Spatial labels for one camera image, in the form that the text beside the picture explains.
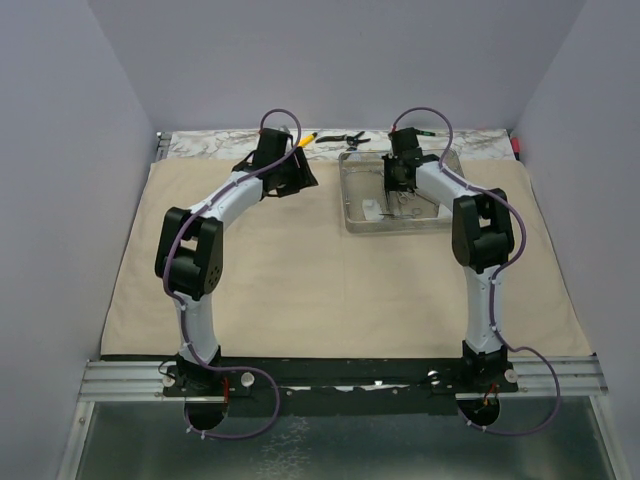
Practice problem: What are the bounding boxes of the white gauze pad left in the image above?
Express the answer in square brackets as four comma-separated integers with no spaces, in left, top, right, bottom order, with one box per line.
[362,199,383,222]

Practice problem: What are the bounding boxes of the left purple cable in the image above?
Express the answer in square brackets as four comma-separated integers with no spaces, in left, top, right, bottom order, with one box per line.
[162,108,280,441]

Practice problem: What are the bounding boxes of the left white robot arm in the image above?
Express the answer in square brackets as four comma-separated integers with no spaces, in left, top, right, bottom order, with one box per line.
[154,147,318,395]

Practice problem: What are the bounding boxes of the purple cable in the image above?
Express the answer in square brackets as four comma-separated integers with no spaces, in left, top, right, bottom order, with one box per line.
[162,108,280,441]
[387,107,564,439]

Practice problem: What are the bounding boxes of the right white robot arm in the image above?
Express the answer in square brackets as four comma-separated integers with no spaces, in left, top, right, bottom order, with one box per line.
[383,154,515,391]

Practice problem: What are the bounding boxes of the red marker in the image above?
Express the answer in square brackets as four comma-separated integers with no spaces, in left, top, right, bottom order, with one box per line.
[510,137,520,160]

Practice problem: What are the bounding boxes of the black handled pliers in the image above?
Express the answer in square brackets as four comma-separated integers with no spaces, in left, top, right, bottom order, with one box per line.
[315,131,371,151]

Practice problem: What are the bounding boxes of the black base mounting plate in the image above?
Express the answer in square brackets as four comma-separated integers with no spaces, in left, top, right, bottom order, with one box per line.
[102,354,521,416]

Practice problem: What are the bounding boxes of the wire mesh instrument tray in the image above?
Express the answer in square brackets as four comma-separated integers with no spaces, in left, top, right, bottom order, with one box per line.
[339,150,463,234]

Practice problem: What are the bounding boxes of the steel hemostat lower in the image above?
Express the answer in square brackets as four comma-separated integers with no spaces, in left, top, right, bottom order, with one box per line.
[380,209,422,220]

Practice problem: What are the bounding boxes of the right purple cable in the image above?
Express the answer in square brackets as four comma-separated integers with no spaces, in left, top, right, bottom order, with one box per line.
[387,107,564,439]

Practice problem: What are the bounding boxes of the yellow black marker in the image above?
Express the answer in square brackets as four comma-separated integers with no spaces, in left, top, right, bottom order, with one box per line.
[298,132,318,148]

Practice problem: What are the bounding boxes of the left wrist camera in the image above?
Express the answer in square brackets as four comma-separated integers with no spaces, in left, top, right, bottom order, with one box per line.
[253,128,293,169]

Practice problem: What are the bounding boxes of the steel forceps clamp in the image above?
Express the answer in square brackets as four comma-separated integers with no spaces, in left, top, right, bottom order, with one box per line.
[397,191,416,205]

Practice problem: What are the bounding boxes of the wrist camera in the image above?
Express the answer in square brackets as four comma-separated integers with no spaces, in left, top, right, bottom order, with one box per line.
[389,127,423,158]
[253,128,293,169]

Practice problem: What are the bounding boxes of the aluminium extrusion rail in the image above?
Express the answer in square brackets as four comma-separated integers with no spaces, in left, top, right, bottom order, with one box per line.
[79,356,609,402]

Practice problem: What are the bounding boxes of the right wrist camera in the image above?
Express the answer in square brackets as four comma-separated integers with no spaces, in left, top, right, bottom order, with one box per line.
[389,127,423,158]

